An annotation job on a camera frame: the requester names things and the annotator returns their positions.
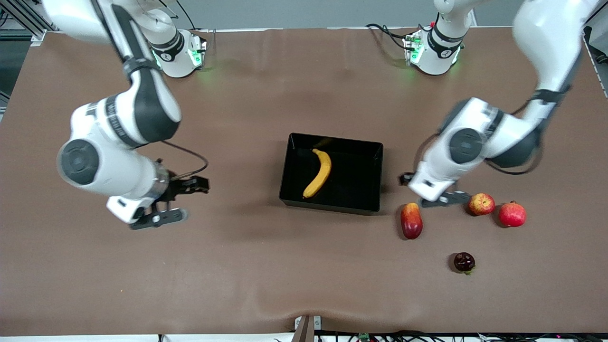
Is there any red yellow apple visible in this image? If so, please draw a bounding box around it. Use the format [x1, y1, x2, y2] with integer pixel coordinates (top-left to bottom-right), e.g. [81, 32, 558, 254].
[468, 193, 496, 217]

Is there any black plastic box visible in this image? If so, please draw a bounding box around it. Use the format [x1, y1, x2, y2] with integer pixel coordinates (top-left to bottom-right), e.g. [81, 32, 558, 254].
[279, 133, 384, 217]

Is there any yellow banana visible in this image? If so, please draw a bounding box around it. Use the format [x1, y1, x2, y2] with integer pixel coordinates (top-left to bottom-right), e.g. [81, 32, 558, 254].
[302, 148, 333, 200]

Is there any red yellow mango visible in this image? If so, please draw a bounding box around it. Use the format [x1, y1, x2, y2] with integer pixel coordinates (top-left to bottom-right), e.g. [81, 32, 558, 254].
[400, 202, 424, 240]

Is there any red pomegranate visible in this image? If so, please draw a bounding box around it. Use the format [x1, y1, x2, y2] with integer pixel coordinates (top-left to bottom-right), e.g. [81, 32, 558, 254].
[498, 200, 527, 228]

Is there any dark purple mangosteen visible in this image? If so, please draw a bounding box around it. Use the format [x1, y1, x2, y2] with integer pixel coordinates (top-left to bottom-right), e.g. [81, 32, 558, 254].
[453, 252, 476, 275]

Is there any table cover mat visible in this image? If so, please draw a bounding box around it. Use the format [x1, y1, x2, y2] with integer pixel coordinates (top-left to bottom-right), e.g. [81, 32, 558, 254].
[0, 26, 608, 335]

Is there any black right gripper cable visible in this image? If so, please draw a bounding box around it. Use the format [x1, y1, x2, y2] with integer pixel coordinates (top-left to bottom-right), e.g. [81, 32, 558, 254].
[161, 139, 209, 180]

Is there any black left arm base cable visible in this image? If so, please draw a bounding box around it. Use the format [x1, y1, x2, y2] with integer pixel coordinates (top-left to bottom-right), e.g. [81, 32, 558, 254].
[365, 23, 410, 51]

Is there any black arm base cable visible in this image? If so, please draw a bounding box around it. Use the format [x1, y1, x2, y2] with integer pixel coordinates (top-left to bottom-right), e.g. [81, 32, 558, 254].
[365, 23, 410, 51]
[176, 0, 197, 31]

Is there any black right arm base cable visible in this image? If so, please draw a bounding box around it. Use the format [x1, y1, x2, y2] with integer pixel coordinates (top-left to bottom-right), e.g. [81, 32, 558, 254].
[176, 0, 197, 31]

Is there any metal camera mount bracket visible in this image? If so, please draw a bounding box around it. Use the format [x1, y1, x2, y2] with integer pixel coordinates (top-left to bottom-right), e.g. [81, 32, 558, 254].
[294, 315, 322, 342]

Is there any aluminium frame profile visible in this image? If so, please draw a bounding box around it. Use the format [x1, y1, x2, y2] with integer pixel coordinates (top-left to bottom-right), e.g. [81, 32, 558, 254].
[0, 0, 48, 47]

